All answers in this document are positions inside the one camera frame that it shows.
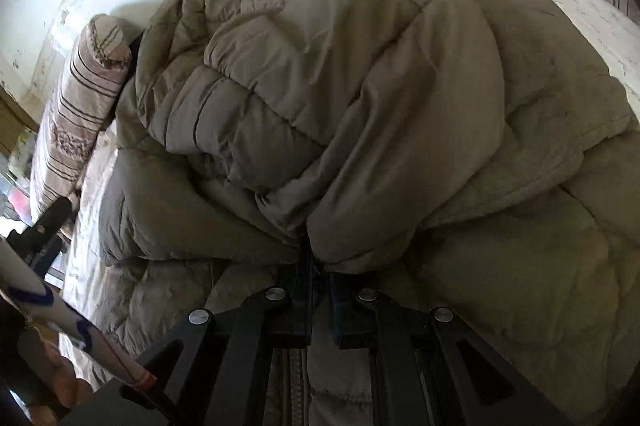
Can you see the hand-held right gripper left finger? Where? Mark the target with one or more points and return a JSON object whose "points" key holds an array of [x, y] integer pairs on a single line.
{"points": [[302, 306]]}

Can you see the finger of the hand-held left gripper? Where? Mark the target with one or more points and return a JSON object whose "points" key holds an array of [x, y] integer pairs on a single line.
{"points": [[46, 256], [56, 213]]}

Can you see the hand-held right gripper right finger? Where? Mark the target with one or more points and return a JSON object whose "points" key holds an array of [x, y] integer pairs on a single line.
{"points": [[337, 311]]}

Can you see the olive quilted blanket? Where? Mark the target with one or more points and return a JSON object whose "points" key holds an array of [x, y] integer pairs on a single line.
{"points": [[375, 105]]}

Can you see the person's left hand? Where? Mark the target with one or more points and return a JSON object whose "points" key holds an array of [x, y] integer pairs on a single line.
{"points": [[65, 386]]}

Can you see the patterned glass door panel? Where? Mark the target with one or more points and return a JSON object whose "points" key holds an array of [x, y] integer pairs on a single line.
{"points": [[15, 186]]}

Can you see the wooden cabinet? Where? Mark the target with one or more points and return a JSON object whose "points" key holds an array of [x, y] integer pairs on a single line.
{"points": [[12, 120]]}

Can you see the striped floral pillow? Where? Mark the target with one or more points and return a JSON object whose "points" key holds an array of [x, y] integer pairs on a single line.
{"points": [[80, 105]]}

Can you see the white leaf-print bed sheet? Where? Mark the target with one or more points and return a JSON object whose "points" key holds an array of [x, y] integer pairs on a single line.
{"points": [[590, 20]]}

